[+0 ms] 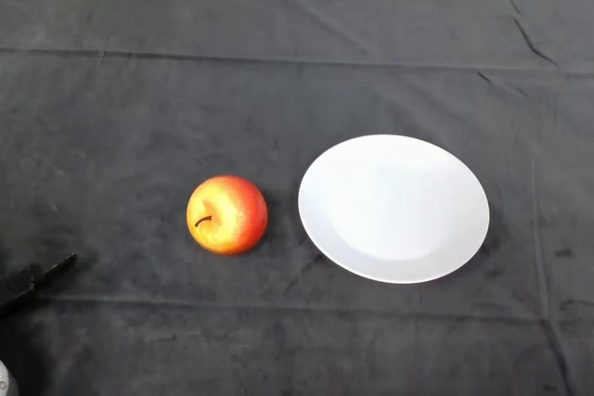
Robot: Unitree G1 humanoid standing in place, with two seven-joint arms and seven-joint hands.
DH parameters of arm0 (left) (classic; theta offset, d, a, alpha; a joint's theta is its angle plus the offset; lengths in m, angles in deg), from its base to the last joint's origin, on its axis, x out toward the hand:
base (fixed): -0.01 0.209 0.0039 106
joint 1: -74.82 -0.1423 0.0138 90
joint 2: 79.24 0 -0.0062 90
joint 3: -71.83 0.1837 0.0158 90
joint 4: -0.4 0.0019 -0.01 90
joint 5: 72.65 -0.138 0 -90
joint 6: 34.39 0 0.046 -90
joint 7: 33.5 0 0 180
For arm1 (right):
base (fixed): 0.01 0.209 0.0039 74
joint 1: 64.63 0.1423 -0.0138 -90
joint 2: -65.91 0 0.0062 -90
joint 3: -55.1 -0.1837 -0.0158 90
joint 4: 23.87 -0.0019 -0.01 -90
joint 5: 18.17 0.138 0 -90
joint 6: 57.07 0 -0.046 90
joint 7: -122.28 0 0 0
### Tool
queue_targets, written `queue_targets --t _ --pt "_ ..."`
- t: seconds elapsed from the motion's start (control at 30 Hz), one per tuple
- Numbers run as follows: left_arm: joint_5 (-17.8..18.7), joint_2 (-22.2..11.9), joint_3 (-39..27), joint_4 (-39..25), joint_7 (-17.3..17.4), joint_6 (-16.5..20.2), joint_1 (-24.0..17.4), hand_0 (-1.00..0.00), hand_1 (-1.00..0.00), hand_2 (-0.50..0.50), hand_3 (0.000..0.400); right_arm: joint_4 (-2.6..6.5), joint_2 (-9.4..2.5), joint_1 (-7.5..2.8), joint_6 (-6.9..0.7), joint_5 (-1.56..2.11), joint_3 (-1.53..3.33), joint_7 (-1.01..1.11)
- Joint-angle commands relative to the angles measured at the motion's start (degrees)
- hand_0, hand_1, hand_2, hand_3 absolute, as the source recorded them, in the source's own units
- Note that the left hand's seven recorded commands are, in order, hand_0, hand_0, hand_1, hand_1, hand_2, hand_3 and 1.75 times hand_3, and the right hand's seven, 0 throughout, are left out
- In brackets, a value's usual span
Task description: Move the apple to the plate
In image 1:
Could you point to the red yellow apple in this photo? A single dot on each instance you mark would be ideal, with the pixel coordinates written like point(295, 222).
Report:
point(227, 215)

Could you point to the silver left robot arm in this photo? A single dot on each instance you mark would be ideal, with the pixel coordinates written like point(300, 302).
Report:
point(3, 379)

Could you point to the white round plate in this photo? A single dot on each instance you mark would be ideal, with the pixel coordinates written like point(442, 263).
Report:
point(393, 208)

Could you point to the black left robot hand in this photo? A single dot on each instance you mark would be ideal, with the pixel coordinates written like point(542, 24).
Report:
point(28, 278)

